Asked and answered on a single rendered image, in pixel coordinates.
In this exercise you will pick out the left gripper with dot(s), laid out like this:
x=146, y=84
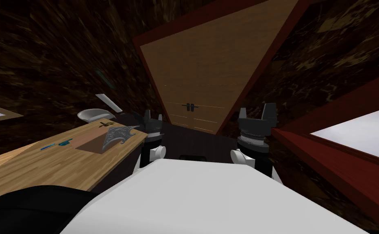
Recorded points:
x=152, y=126

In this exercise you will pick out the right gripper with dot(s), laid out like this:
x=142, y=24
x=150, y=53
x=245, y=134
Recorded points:
x=256, y=125

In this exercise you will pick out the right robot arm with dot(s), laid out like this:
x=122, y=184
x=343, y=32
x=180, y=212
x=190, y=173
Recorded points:
x=253, y=146

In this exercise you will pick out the grey bat-shaped object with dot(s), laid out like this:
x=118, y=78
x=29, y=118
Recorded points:
x=118, y=137

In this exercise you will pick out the white flat panel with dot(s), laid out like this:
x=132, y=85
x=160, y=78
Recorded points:
x=108, y=102

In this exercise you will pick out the dark gold small object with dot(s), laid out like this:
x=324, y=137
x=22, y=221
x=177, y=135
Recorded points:
x=106, y=124

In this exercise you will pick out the white rounded chair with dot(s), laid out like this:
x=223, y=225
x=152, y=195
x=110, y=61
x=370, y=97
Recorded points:
x=95, y=115

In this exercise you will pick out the teal small tool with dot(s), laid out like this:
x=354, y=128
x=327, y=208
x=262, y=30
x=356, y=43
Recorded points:
x=65, y=142

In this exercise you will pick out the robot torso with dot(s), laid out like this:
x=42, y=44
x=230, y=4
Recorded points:
x=202, y=198

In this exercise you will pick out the blue pen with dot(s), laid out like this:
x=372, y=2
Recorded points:
x=47, y=147

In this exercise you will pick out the red-framed window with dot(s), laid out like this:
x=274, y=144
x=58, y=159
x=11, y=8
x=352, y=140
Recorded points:
x=365, y=133

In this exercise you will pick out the light wooden desk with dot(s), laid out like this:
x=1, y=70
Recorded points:
x=46, y=165

